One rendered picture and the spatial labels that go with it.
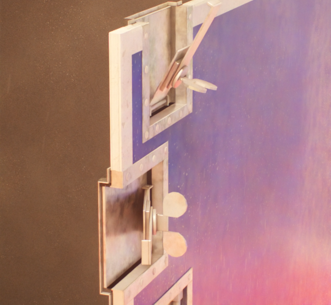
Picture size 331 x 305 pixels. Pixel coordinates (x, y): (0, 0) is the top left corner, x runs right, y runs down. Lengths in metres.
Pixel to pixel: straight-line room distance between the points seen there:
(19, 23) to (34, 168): 0.28
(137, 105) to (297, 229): 0.64
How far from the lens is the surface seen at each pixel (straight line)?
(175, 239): 1.06
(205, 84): 1.08
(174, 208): 1.05
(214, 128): 1.22
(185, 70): 1.07
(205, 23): 1.05
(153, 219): 1.05
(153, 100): 1.07
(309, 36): 1.57
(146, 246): 0.99
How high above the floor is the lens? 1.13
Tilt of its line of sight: 15 degrees down
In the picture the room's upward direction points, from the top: straight up
